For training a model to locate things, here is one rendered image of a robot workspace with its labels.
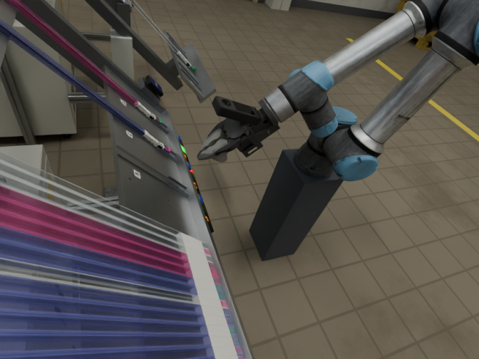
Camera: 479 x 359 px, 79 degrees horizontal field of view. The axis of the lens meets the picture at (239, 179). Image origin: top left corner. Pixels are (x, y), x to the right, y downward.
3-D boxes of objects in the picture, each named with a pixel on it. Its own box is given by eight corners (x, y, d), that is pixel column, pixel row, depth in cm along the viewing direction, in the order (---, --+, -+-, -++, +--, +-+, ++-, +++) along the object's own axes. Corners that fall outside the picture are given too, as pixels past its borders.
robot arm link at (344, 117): (332, 133, 108) (350, 101, 98) (348, 158, 99) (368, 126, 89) (303, 131, 104) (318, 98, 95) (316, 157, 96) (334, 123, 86)
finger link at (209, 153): (211, 175, 75) (240, 154, 73) (197, 164, 70) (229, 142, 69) (207, 167, 77) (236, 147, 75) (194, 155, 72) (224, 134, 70)
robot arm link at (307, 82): (340, 93, 68) (329, 65, 62) (300, 121, 70) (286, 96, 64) (323, 79, 73) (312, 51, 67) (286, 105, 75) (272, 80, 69)
